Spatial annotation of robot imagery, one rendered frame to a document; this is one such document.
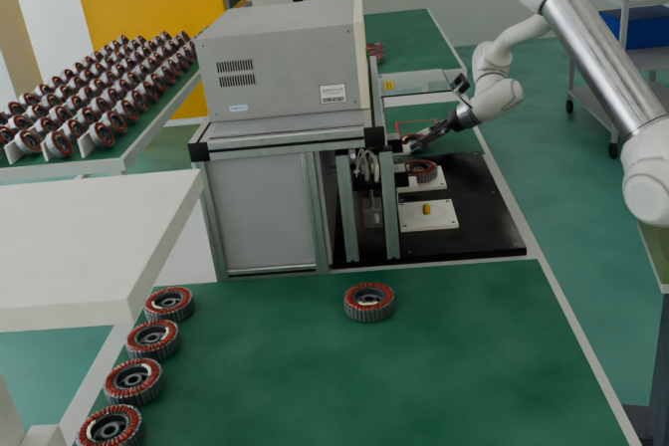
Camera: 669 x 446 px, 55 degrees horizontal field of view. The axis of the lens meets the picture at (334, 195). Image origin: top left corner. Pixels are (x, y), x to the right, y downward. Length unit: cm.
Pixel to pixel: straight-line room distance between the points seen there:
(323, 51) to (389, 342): 67
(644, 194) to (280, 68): 83
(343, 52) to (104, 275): 88
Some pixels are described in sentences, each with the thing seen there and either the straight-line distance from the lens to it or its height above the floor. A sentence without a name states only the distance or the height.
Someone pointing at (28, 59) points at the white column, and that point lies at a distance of 559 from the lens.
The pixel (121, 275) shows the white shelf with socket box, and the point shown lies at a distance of 80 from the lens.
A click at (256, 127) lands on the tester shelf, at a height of 111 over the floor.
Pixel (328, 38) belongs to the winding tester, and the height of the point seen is 129.
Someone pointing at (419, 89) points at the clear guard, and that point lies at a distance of 184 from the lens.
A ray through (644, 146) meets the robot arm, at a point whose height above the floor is 105.
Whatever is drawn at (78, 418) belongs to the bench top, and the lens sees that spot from 136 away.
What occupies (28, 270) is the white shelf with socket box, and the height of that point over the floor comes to 121.
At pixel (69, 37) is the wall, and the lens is 766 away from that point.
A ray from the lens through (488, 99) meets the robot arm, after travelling 209.
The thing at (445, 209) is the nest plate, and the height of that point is 78.
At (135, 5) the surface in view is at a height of 98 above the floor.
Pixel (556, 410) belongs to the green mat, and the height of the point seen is 75.
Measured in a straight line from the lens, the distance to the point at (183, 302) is 151.
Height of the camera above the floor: 158
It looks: 25 degrees down
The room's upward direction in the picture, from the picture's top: 7 degrees counter-clockwise
